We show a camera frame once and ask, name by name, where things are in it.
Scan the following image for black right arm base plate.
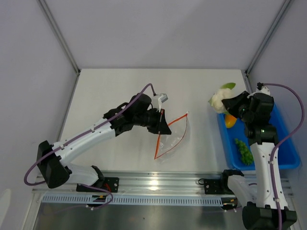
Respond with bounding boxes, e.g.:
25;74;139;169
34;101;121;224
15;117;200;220
198;178;233;195

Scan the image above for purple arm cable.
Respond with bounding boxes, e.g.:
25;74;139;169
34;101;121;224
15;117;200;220
262;82;304;230
24;83;159;187

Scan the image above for white cauliflower green leaves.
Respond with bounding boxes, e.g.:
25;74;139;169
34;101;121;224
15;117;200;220
208;82;236;114

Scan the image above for aluminium mounting rail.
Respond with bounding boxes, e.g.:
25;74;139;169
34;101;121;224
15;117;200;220
31;171;294;197

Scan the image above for orange yellow mango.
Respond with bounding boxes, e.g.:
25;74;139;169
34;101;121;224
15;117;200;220
224;114;237;129

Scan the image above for aluminium frame post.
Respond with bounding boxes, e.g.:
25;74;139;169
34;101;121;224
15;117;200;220
36;0;81;76
245;0;294;77

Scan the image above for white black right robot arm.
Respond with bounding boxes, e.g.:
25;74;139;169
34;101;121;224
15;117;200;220
219;82;297;230

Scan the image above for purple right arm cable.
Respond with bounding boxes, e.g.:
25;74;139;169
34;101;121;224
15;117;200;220
262;82;304;230

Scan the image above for clear zip bag red zipper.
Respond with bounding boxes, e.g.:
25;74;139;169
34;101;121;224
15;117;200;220
154;111;190;163

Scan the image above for right aluminium frame post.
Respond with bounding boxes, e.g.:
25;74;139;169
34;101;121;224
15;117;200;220
245;0;294;77

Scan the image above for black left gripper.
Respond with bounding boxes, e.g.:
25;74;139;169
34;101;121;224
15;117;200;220
133;107;171;135

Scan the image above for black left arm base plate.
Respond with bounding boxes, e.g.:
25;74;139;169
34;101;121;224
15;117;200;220
76;177;119;193

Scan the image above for blue plastic bin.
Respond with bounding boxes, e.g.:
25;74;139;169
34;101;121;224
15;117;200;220
216;102;302;171

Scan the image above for white slotted cable duct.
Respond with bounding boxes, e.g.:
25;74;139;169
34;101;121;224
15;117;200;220
42;194;223;207

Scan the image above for left aluminium frame post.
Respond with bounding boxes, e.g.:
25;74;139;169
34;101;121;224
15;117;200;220
36;0;81;76

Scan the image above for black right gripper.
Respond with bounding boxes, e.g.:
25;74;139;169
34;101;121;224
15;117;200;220
223;91;254;123

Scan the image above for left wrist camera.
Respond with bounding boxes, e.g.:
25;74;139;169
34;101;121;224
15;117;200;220
152;93;168;111

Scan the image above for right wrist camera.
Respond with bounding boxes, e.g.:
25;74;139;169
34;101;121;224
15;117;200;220
256;82;271;96

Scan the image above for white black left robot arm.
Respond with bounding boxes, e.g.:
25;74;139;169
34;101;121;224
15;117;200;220
37;93;172;192

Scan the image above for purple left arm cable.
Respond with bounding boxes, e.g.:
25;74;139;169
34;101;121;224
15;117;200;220
24;83;159;187

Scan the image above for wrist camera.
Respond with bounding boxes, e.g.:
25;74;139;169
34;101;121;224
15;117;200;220
152;93;168;111
256;82;271;96

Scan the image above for green grape bunch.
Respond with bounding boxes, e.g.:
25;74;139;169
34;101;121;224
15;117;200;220
235;138;254;166

